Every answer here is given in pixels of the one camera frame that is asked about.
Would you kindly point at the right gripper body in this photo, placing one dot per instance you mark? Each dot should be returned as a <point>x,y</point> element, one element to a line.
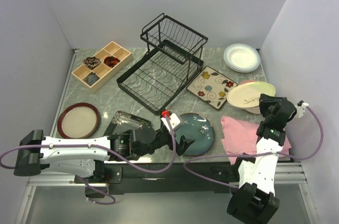
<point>268,117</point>

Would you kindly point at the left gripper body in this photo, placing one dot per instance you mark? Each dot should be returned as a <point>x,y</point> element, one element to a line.
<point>162,139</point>

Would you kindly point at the pink and cream plate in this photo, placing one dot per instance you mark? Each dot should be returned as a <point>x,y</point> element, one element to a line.
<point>253,110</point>

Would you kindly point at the beige front plate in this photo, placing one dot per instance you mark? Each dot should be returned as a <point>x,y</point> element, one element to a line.
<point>247,95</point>

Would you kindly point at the black square floral plate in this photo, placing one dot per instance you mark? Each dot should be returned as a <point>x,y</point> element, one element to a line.
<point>123,121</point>

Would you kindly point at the white fluted plate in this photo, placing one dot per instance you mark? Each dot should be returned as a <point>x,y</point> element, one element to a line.
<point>238,70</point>

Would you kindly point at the cream round plate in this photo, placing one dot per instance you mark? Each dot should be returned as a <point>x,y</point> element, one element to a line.
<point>242,56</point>

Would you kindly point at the round red rimmed plate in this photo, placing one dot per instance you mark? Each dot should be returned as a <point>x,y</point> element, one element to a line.
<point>78,121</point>

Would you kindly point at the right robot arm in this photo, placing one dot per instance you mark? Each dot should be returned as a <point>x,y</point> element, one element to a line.
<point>255,201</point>

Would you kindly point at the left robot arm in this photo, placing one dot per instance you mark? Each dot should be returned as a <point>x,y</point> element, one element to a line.
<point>85,157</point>

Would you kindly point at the pink cloth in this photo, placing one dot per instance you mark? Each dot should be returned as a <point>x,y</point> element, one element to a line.
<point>239,136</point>

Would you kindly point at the black base bar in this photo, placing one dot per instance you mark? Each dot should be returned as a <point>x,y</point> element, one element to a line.
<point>120,178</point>

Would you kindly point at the grey cloth piece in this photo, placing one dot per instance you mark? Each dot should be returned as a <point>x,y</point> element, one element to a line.
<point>92,78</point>

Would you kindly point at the wooden compartment tray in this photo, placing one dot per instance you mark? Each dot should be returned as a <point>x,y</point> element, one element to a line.
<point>113,57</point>

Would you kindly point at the brown beaded bundle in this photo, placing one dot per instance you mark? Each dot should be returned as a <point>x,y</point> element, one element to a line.
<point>91,62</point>

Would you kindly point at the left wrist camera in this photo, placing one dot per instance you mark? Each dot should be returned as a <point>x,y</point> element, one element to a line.
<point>170,120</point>

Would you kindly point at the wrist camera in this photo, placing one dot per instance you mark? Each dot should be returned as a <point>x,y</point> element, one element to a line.
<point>301,108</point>
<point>170,120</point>

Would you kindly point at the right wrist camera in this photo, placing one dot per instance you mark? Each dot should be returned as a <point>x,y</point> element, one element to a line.
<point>301,108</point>

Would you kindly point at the black wire dish rack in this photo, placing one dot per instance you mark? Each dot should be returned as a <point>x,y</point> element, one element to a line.
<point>171,62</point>

